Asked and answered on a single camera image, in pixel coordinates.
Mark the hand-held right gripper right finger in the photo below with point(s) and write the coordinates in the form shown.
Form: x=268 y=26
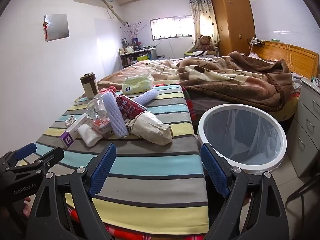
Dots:
x=215 y=170

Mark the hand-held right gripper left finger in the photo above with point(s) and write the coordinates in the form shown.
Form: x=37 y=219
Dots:
x=102 y=170

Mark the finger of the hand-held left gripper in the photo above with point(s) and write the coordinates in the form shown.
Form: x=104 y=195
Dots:
x=25 y=151
x=50 y=156

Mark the white purple cream box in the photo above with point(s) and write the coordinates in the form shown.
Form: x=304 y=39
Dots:
x=72 y=132

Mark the white tissue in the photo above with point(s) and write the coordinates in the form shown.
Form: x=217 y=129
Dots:
x=88 y=135

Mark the white patterned wrapper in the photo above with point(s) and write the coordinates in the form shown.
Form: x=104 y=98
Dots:
x=71 y=120

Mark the green patterned small box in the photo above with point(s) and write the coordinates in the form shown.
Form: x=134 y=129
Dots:
x=130 y=127

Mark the white foam net sleeve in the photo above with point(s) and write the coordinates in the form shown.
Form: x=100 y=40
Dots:
x=115 y=116
x=147 y=96

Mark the brown paper bag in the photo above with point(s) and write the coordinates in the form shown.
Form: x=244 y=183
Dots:
x=150 y=127

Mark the clear plastic bottle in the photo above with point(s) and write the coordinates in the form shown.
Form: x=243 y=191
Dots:
x=97 y=105

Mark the red milk can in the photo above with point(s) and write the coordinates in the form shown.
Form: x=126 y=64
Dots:
x=130 y=106

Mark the person's left hand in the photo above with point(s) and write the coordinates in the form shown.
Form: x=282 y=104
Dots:
x=27 y=205

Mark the striped tablecloth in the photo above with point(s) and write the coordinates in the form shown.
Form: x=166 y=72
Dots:
x=150 y=160

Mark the beige brown tumbler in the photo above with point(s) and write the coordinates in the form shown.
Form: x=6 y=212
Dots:
x=87 y=87

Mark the dark metal chair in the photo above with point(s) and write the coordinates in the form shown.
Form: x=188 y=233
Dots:
x=300 y=192

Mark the brown printed blanket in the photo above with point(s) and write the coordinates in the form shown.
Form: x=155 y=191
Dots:
x=225 y=77

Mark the yellow tissue pack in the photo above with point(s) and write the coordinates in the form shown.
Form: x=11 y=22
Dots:
x=137 y=83

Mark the grey drawer cabinet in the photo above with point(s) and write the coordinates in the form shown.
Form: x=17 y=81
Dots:
x=305 y=120

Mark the cluttered wooden shelf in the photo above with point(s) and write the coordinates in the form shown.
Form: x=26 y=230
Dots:
x=135 y=56

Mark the green flat box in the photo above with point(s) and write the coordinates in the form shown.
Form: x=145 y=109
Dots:
x=190 y=53

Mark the white pillow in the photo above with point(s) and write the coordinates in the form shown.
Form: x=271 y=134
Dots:
x=255 y=55

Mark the brown teddy bear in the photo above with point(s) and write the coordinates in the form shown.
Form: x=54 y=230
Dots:
x=205 y=45

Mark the red hanging ornament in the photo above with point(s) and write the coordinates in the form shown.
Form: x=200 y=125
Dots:
x=45 y=27

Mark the black rack with power strip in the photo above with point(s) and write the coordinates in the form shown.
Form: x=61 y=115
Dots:
x=256 y=42

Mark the group of small medicine boxes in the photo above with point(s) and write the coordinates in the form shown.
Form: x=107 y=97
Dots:
x=316 y=81

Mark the dry branches in vase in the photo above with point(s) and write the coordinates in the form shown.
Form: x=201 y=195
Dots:
x=133 y=32

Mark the wooden bed headboard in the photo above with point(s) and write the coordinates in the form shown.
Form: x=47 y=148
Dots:
x=300 y=55

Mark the barred window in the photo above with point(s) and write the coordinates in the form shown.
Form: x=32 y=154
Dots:
x=172 y=28

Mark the wooden wardrobe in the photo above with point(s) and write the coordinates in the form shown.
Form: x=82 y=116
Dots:
x=232 y=17

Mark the patterned curtain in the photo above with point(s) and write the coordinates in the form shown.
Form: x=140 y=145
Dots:
x=202 y=12

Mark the air conditioner pipe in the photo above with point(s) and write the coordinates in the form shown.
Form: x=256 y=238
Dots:
x=113 y=11

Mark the silver wall mirror panel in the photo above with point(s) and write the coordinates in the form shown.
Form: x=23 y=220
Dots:
x=58 y=27

